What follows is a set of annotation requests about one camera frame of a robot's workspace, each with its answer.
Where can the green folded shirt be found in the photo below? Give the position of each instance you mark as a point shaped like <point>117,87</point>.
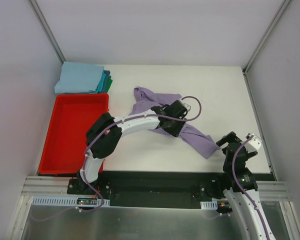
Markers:
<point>108,84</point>

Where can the purple t shirt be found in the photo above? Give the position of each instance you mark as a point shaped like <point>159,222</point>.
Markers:
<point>145,99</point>

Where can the dark blue folded shirt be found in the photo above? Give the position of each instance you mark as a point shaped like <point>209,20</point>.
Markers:
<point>105,82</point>

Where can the aluminium frame post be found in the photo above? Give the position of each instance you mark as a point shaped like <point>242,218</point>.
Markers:
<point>267,34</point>
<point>47,30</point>

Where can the right white cable duct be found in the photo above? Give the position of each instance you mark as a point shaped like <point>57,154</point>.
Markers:
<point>209,205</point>

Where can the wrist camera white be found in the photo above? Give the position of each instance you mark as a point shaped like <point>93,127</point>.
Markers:
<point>187,106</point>
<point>254,143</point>

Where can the teal folded shirt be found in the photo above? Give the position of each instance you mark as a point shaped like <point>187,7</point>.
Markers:
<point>102,82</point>

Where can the right aluminium frame post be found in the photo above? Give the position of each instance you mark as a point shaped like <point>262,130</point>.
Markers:
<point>267,34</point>

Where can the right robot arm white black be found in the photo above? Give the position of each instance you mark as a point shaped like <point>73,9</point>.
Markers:
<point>240,188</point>

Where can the right table edge rail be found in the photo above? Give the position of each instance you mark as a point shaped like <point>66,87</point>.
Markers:
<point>259,126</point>

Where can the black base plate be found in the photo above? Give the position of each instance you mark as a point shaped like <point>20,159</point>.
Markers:
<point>174,190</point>

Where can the left white cable duct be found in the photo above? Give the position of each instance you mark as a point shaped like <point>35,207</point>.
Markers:
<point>64,201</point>

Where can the aluminium rail front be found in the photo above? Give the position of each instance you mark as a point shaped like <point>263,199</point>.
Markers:
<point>57,186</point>

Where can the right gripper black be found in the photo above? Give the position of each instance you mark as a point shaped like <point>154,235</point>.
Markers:
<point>232,139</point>

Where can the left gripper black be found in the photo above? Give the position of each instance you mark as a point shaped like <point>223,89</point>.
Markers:
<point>174,128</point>

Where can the white cable duct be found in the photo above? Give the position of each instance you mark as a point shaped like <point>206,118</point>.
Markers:
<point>64,201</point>
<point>209,205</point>

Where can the red plastic bin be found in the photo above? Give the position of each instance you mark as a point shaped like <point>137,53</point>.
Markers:
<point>65,143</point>

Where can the light blue folded shirt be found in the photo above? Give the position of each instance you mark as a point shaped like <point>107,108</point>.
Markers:
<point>77,78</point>

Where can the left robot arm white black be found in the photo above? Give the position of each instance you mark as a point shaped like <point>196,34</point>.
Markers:
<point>104,135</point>

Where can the left aluminium frame post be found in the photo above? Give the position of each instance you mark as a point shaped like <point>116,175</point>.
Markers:
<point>47,30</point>

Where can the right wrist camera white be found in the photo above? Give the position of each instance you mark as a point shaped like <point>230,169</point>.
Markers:
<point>254,143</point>

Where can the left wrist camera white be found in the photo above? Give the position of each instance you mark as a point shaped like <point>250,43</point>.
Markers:
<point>187,106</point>

